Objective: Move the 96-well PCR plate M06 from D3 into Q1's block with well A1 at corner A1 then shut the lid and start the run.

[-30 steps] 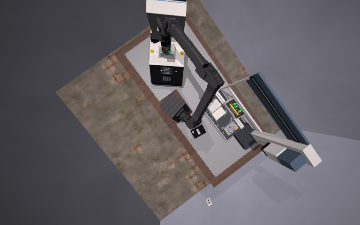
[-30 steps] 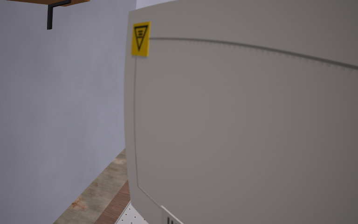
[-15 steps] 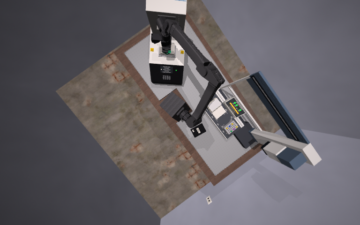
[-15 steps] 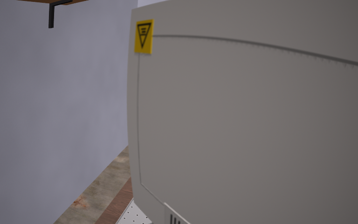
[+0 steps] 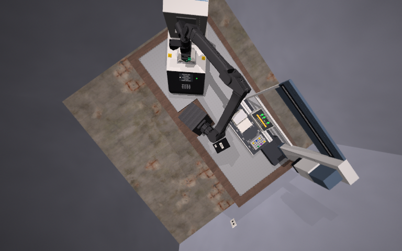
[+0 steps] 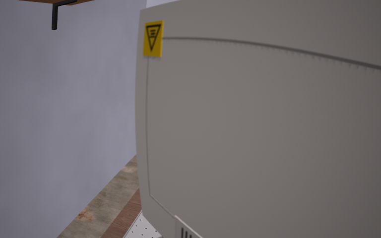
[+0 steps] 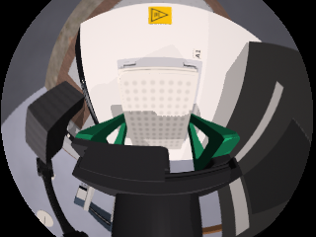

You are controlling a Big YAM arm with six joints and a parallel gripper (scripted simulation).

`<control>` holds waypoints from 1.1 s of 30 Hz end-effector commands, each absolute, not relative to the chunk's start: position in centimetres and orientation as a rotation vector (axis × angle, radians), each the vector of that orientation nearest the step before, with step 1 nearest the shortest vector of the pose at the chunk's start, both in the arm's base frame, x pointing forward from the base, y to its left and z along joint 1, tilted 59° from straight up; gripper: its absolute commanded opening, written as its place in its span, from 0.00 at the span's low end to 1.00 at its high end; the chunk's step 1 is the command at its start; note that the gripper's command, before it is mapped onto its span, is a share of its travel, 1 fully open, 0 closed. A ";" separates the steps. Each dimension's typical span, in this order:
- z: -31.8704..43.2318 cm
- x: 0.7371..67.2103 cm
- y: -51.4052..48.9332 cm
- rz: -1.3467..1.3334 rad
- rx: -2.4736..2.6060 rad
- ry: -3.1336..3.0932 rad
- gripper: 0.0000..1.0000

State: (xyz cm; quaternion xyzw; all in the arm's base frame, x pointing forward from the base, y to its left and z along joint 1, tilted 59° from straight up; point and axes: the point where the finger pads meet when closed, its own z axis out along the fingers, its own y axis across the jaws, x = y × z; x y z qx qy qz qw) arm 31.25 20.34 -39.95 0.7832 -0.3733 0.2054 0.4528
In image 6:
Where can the grey rectangular base plate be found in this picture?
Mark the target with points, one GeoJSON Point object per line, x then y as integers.
{"type": "Point", "coordinates": [141, 228]}

